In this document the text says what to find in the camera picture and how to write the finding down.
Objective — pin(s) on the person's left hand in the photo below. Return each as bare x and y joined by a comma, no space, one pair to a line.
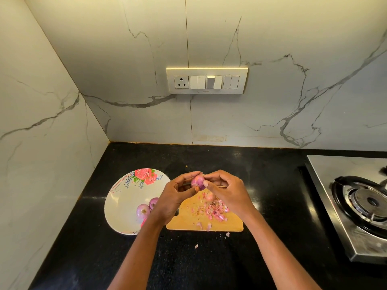
169,199

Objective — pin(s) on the person's right hand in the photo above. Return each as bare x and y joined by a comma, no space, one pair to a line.
234,195

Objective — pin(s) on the small pink onion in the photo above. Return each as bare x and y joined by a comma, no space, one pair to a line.
208,195
153,203
198,181
142,210

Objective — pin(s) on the pile of onion peels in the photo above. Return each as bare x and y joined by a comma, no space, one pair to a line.
213,210

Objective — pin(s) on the person's right forearm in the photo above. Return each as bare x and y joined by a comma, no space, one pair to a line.
278,256

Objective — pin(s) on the person's left forearm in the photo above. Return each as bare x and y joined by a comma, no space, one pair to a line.
138,259

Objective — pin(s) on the wooden cutting board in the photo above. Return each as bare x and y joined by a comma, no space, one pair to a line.
181,223

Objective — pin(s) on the black stone countertop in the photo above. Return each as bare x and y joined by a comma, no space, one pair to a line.
278,172

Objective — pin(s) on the white floral plate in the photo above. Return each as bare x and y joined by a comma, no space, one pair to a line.
121,202

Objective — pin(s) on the stainless steel gas stove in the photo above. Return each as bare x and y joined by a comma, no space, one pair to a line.
320,175

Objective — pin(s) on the black stove burner grate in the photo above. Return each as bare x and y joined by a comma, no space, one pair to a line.
360,203

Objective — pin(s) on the white wall switch panel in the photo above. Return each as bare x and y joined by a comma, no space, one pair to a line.
207,81

